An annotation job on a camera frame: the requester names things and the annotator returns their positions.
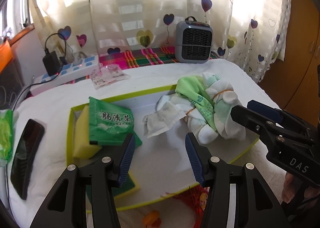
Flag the plaid cloth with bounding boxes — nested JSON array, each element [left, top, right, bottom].
[[98, 45, 221, 70]]

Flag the heart patterned curtain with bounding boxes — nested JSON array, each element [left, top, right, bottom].
[[28, 0, 291, 82]]

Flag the person's right hand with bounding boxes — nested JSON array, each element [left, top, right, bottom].
[[281, 172, 308, 204]]

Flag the green plastic wrapper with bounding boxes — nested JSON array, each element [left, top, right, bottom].
[[0, 109, 14, 167]]

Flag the black power adapter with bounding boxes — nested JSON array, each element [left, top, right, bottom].
[[42, 51, 61, 76]]

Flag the orange box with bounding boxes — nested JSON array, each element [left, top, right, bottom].
[[0, 40, 14, 72]]

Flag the grey portable heater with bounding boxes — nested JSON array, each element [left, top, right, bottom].
[[175, 16, 213, 63]]

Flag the clear plastic packets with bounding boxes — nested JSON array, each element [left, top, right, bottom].
[[90, 64, 131, 90]]

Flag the white sock pair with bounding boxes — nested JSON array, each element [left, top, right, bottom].
[[156, 93, 220, 145]]

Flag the white tea bag sachet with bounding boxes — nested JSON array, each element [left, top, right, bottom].
[[143, 102, 185, 139]]

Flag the black charging cable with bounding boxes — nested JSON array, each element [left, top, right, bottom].
[[10, 32, 68, 119]]

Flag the red tassel mask ornament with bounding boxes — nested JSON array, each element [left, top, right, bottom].
[[159, 185, 208, 227]]

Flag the lime green shallow box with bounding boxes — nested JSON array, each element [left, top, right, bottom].
[[66, 84, 259, 211]]

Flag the orange earplug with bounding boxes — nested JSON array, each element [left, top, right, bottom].
[[142, 210, 162, 228]]

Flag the yellow sponge in box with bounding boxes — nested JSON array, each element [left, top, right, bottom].
[[73, 105, 101, 160]]

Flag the white power strip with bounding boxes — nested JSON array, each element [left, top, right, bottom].
[[30, 55, 100, 96]]

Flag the green tea packet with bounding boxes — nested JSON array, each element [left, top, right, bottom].
[[89, 97, 142, 147]]

